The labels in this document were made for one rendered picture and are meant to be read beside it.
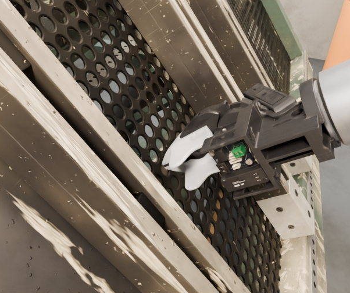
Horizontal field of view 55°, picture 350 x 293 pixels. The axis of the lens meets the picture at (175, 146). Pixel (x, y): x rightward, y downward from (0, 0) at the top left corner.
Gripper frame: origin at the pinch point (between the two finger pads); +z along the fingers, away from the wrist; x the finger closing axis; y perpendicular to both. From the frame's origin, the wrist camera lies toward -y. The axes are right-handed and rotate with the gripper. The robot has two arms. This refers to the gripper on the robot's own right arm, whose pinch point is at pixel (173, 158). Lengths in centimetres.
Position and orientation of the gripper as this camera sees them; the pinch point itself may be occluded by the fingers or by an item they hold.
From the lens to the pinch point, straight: 44.8
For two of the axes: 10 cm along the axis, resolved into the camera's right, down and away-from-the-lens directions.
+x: 5.6, 7.4, 3.7
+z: -7.8, 3.1, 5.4
